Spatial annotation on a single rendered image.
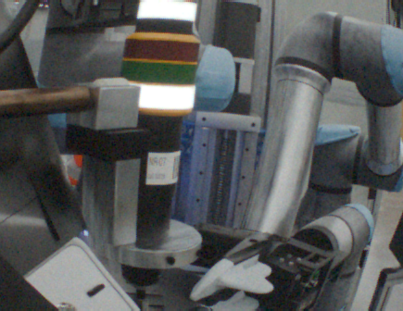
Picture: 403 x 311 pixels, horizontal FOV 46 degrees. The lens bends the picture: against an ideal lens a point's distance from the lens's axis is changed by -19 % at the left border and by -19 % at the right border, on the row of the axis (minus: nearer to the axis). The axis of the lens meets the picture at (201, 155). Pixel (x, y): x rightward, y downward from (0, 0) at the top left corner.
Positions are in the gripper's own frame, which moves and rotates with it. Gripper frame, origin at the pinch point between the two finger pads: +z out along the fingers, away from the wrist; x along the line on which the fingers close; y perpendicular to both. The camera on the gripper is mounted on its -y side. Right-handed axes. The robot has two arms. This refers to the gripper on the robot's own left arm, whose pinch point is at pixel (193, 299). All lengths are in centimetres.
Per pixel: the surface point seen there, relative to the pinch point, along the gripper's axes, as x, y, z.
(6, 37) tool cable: -21.9, 1.7, 23.1
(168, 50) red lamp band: -21.3, 3.4, 12.7
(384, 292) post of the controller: 16, 10, -51
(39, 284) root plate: -9.0, 3.7, 20.8
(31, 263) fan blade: -10.3, 3.3, 21.1
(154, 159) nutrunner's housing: -15.4, 3.7, 12.4
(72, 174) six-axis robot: 119, -295, -243
